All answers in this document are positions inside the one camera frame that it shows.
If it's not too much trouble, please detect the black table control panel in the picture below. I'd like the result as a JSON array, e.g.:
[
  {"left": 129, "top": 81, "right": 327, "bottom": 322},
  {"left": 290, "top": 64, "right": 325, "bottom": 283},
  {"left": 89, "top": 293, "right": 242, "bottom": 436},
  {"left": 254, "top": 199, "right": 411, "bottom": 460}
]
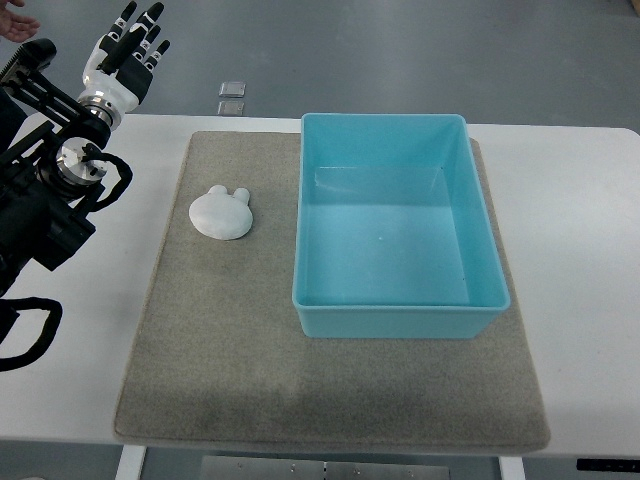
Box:
[{"left": 576, "top": 458, "right": 640, "bottom": 473}]

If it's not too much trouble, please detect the upper floor socket plate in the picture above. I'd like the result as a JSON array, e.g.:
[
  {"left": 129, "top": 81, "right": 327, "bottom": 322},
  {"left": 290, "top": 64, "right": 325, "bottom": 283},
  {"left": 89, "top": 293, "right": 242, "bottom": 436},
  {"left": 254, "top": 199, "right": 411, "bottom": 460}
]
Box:
[{"left": 219, "top": 81, "right": 246, "bottom": 98}]

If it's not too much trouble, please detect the white table leg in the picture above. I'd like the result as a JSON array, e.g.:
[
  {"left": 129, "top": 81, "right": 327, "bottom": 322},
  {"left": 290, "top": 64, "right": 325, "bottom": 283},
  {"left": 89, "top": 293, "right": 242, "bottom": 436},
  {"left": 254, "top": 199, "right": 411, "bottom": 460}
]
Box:
[
  {"left": 498, "top": 456, "right": 526, "bottom": 480},
  {"left": 115, "top": 445, "right": 147, "bottom": 480}
]

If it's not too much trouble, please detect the white rabbit plush toy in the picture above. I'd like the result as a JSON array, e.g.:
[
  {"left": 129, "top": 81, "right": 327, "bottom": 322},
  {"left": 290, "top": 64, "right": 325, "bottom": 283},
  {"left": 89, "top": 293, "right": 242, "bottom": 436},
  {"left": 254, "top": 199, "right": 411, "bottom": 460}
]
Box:
[{"left": 188, "top": 185, "right": 253, "bottom": 241}]

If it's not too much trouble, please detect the white right table leg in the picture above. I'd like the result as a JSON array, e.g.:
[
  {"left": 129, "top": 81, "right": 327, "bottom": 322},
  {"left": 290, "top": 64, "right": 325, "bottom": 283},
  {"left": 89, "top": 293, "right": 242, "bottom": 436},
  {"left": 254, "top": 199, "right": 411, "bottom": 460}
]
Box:
[{"left": 498, "top": 456, "right": 526, "bottom": 480}]

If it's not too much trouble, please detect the blue plastic box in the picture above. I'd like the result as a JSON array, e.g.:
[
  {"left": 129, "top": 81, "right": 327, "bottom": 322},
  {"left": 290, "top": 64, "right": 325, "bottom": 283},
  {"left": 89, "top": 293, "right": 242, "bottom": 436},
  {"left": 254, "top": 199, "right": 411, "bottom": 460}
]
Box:
[{"left": 292, "top": 113, "right": 511, "bottom": 339}]

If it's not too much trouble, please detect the person's hand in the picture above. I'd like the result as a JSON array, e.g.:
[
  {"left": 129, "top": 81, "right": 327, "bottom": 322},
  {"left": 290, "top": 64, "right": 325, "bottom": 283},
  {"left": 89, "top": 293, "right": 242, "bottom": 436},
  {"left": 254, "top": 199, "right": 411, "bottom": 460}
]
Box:
[{"left": 1, "top": 8, "right": 40, "bottom": 43}]

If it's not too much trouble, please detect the floor socket plate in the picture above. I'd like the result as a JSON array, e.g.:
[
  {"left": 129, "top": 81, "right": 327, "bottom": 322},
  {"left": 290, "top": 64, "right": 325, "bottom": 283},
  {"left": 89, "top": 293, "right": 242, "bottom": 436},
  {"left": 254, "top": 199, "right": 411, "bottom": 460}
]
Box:
[
  {"left": 219, "top": 81, "right": 246, "bottom": 98},
  {"left": 217, "top": 100, "right": 245, "bottom": 116}
]

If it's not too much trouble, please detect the grey felt mat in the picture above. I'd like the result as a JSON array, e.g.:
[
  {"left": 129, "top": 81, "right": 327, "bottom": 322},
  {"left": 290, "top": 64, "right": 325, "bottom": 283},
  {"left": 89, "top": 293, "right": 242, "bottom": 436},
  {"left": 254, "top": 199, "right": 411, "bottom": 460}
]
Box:
[{"left": 113, "top": 132, "right": 551, "bottom": 455}]

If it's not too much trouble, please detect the metal plate under table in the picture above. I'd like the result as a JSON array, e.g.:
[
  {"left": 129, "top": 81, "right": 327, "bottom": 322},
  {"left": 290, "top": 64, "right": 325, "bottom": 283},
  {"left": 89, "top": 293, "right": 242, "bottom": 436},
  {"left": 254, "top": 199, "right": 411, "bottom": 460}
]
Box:
[{"left": 199, "top": 456, "right": 451, "bottom": 480}]

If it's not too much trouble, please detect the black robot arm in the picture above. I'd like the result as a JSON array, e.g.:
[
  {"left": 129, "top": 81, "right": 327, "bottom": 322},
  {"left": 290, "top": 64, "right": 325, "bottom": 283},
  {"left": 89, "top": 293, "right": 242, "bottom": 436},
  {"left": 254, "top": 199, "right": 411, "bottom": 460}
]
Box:
[{"left": 1, "top": 39, "right": 133, "bottom": 291}]

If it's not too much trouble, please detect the white left table leg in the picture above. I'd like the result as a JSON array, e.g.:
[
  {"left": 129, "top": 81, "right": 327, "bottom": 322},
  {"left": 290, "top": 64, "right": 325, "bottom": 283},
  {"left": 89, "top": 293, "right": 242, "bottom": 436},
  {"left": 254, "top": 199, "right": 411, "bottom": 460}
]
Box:
[{"left": 115, "top": 445, "right": 147, "bottom": 480}]

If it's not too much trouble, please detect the black sleeved cable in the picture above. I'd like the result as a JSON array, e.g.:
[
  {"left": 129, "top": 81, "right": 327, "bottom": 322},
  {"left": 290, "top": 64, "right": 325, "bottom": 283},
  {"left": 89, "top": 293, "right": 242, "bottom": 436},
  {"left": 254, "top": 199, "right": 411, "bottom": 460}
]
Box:
[{"left": 0, "top": 296, "right": 64, "bottom": 373}]

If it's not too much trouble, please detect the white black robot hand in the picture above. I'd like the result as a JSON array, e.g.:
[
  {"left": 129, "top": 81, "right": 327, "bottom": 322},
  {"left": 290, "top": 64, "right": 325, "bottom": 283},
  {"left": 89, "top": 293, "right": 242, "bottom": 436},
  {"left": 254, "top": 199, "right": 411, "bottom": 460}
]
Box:
[{"left": 79, "top": 1, "right": 170, "bottom": 116}]

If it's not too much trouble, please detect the lower floor socket plate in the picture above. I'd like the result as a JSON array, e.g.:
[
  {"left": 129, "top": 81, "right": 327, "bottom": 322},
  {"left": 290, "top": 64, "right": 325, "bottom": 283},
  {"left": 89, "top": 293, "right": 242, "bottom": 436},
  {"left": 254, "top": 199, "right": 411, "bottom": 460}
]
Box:
[{"left": 217, "top": 100, "right": 245, "bottom": 116}]

